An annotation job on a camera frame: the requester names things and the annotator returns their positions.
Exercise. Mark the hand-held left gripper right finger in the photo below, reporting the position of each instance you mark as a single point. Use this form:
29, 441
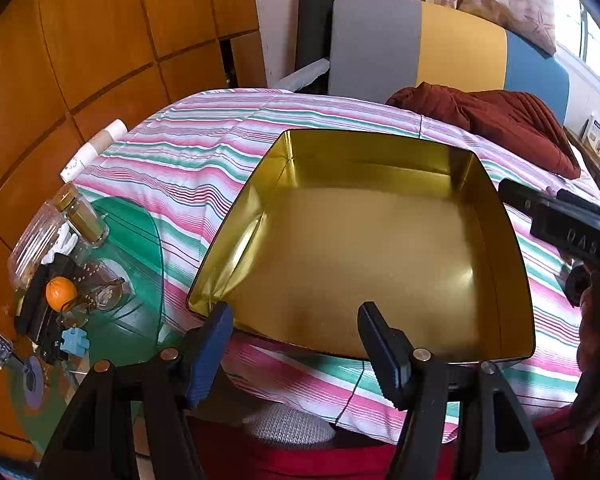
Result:
381, 355

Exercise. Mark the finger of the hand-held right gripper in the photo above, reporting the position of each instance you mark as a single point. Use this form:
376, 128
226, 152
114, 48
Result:
520, 195

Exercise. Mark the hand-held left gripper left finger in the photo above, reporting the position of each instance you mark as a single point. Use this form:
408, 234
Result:
210, 352

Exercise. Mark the gold metal tin box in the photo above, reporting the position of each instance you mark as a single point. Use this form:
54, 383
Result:
370, 260

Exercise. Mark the person's right hand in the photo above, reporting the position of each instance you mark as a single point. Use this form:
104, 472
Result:
595, 350

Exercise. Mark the rust brown padded jacket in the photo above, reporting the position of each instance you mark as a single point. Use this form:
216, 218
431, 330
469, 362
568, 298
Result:
505, 120

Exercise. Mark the grey woven cushion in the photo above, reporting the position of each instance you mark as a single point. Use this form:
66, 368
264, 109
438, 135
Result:
285, 425

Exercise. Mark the green glass side table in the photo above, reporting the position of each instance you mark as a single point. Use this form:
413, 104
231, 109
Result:
130, 260

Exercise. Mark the clear glass pitcher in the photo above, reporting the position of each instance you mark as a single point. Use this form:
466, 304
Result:
100, 295

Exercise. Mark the light blue toy block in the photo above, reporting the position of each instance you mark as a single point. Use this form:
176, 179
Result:
75, 341

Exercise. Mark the orange fruit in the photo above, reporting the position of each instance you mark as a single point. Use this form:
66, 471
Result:
61, 293

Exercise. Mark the window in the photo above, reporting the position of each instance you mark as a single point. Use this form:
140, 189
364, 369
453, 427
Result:
595, 40

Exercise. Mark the purple disc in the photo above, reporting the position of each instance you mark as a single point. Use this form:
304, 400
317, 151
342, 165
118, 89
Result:
31, 380

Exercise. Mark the black device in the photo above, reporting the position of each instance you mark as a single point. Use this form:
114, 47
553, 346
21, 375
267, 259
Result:
32, 315

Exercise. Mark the white earphones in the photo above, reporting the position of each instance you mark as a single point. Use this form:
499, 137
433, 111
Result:
62, 240

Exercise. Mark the glass jar with gold lid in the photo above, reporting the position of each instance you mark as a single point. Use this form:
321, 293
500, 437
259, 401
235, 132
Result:
82, 215

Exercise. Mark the striped pink green blanket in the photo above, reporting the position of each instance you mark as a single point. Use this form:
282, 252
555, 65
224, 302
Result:
180, 160

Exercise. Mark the grey yellow blue headboard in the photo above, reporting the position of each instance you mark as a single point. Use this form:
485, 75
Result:
380, 45

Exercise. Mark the clear plastic container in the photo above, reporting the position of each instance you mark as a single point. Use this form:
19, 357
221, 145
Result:
30, 245

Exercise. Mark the stack of paper cups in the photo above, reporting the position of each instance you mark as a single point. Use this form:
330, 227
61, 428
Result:
92, 147

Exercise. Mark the black rolled mat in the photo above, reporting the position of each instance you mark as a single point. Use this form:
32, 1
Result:
312, 20

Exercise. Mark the wooden wardrobe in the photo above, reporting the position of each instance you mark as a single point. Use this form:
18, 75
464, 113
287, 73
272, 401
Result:
105, 25

